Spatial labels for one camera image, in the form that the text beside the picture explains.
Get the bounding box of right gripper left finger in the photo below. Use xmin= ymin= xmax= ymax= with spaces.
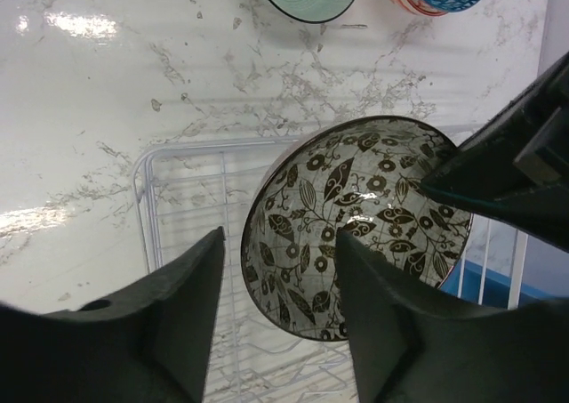
xmin=1 ymin=229 xmax=225 ymax=402

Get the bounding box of blue shelf unit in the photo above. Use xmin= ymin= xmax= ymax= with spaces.
xmin=439 ymin=261 xmax=568 ymax=309

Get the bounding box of white wire dish rack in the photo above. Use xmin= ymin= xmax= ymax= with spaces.
xmin=131 ymin=124 xmax=530 ymax=403

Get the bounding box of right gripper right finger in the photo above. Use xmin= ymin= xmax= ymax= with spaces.
xmin=335 ymin=231 xmax=568 ymax=402

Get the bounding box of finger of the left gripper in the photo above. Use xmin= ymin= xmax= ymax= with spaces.
xmin=420 ymin=56 xmax=568 ymax=246

